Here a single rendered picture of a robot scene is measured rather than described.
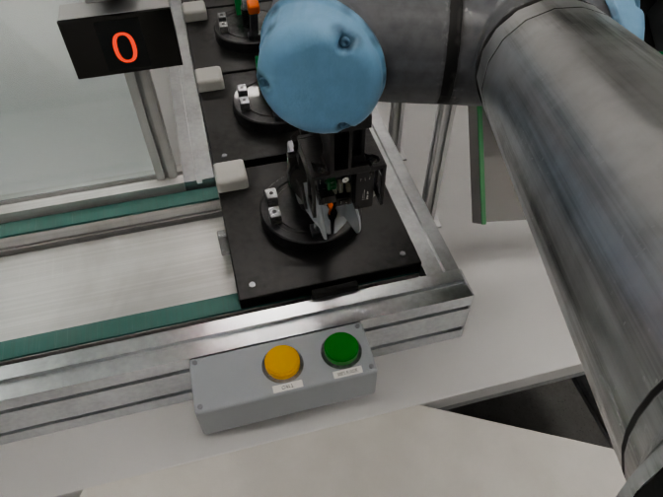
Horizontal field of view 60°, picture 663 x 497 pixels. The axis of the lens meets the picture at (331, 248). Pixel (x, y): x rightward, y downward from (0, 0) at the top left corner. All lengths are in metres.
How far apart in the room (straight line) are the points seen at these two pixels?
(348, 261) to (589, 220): 0.60
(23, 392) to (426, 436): 0.47
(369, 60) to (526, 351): 0.59
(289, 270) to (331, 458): 0.24
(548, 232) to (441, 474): 0.58
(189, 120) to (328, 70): 0.70
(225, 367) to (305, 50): 0.44
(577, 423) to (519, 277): 0.96
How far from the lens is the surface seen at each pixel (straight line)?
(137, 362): 0.72
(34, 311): 0.87
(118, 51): 0.74
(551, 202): 0.19
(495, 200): 0.80
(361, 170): 0.53
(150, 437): 0.78
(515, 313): 0.88
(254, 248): 0.77
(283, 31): 0.33
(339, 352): 0.67
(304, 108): 0.35
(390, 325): 0.74
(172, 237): 0.88
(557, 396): 1.85
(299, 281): 0.73
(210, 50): 1.16
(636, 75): 0.22
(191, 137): 0.99
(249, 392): 0.67
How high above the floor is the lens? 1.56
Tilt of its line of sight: 50 degrees down
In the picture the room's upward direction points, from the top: straight up
